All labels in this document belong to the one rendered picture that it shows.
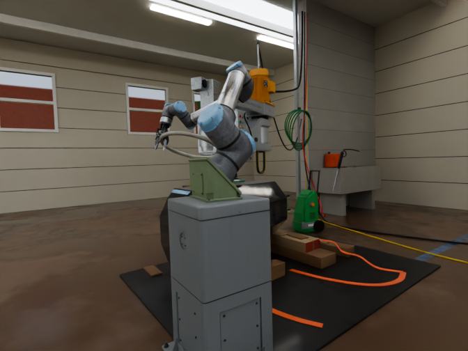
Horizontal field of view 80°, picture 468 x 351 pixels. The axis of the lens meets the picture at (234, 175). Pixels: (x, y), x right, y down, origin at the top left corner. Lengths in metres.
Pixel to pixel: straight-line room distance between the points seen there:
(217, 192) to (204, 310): 0.52
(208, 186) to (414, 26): 6.63
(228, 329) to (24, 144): 7.39
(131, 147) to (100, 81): 1.92
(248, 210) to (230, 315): 0.49
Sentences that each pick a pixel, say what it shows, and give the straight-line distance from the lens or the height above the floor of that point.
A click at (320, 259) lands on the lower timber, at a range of 2.82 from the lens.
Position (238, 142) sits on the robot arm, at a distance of 1.43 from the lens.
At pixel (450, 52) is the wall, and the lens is 7.05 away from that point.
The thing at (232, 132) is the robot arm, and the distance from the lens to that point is 1.41.
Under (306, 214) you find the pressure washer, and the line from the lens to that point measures 4.06.
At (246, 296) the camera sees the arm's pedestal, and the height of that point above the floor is 0.39.
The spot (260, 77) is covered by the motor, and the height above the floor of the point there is 1.97.
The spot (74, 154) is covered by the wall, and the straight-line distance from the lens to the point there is 8.29.
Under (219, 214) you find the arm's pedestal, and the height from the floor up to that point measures 0.80.
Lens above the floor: 1.04
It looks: 3 degrees down
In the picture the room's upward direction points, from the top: 2 degrees counter-clockwise
